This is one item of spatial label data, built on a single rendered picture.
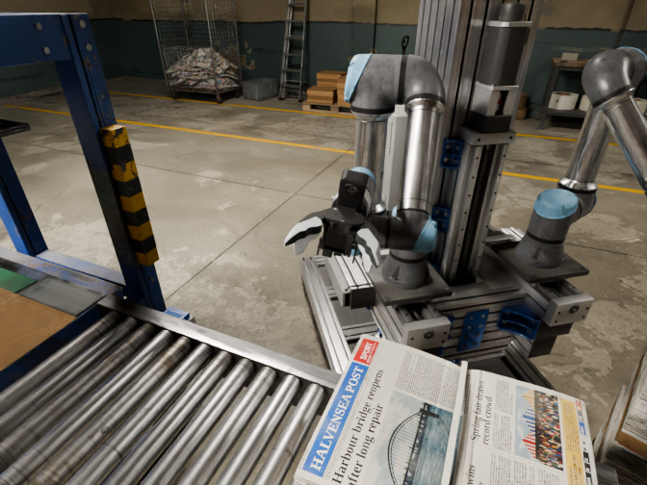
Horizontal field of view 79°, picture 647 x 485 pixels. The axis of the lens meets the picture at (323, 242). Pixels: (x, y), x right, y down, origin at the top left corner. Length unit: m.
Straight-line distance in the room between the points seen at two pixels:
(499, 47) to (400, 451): 0.99
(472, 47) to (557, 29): 6.18
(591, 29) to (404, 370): 7.01
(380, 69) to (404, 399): 0.73
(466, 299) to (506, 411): 0.73
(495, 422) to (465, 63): 0.93
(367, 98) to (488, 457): 0.79
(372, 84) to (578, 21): 6.53
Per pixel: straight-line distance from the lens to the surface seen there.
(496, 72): 1.23
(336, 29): 8.00
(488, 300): 1.44
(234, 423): 0.95
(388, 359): 0.73
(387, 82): 1.03
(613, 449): 1.38
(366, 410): 0.66
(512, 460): 0.67
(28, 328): 1.38
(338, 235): 0.70
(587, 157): 1.51
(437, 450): 0.65
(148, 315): 1.26
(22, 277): 1.63
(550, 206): 1.42
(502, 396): 0.73
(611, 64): 1.36
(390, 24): 7.69
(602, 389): 2.40
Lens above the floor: 1.56
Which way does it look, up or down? 31 degrees down
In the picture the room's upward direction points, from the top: straight up
